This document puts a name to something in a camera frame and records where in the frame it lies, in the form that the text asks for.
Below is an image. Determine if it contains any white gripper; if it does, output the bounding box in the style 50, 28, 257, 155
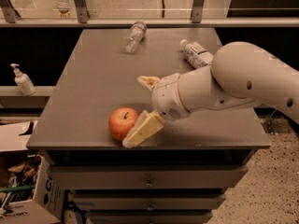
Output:
122, 73, 190, 148

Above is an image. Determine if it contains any red apple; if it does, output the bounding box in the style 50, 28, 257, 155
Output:
108, 107, 138, 141

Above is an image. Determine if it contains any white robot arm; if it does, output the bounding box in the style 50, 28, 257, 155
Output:
122, 42, 299, 148

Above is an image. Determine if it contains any white labelled plastic bottle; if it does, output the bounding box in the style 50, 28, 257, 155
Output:
180, 39, 213, 69

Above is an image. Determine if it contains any clear plastic water bottle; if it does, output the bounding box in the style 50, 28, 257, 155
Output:
123, 21, 147, 53

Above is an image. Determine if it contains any white pump dispenser bottle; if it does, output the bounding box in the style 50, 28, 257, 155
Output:
10, 63, 36, 95

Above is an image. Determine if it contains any grey drawer cabinet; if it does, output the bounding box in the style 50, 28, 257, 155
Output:
28, 28, 270, 224

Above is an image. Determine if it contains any metal drawer knob top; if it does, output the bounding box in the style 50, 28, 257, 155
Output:
145, 178, 154, 189

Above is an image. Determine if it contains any metal drawer knob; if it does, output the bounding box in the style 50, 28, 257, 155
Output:
145, 178, 154, 189
146, 204, 154, 211

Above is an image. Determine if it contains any metal drawer knob middle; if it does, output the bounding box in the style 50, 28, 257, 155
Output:
146, 204, 154, 211

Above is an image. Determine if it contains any cardboard box with clutter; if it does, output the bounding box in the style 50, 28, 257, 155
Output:
0, 121, 64, 224

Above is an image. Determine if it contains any grey metal railing frame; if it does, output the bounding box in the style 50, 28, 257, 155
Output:
0, 0, 299, 28

